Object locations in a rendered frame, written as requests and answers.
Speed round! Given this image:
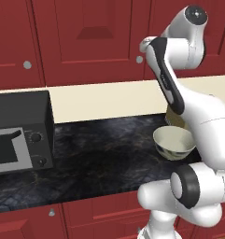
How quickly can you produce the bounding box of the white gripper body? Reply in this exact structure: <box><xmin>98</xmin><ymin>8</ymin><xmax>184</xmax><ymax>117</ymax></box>
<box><xmin>139</xmin><ymin>35</ymin><xmax>158</xmax><ymax>53</ymax></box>

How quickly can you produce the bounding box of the cream bowl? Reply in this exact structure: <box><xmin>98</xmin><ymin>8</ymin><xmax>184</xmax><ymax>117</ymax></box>
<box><xmin>152</xmin><ymin>125</ymin><xmax>197</xmax><ymax>162</ymax></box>

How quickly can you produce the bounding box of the red base cabinet door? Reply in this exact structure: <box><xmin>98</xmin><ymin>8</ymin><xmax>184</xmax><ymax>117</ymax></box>
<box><xmin>175</xmin><ymin>214</ymin><xmax>225</xmax><ymax>239</ymax></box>
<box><xmin>61</xmin><ymin>190</ymin><xmax>153</xmax><ymax>239</ymax></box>
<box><xmin>0</xmin><ymin>203</ymin><xmax>68</xmax><ymax>239</ymax></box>

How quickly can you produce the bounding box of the black toaster oven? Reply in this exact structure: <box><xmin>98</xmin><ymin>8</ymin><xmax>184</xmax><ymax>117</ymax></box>
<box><xmin>0</xmin><ymin>90</ymin><xmax>56</xmax><ymax>176</ymax></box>

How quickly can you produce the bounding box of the black toaster oven knob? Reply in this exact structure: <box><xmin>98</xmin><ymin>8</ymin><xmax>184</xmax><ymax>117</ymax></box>
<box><xmin>36</xmin><ymin>156</ymin><xmax>48</xmax><ymax>168</ymax></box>
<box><xmin>31</xmin><ymin>132</ymin><xmax>43</xmax><ymax>144</ymax></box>

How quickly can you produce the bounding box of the grey toaster oven door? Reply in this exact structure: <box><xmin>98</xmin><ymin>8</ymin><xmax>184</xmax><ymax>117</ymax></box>
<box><xmin>0</xmin><ymin>126</ymin><xmax>35</xmax><ymax>175</ymax></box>

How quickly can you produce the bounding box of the red wall cabinet door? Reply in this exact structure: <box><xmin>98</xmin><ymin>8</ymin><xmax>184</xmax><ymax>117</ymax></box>
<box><xmin>31</xmin><ymin>0</ymin><xmax>152</xmax><ymax>88</ymax></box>
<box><xmin>143</xmin><ymin>0</ymin><xmax>225</xmax><ymax>80</ymax></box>
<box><xmin>0</xmin><ymin>0</ymin><xmax>46</xmax><ymax>91</ymax></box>

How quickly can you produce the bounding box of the black toaster oven door handle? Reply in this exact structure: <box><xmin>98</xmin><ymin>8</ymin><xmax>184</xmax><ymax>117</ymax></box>
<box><xmin>0</xmin><ymin>129</ymin><xmax>23</xmax><ymax>142</ymax></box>

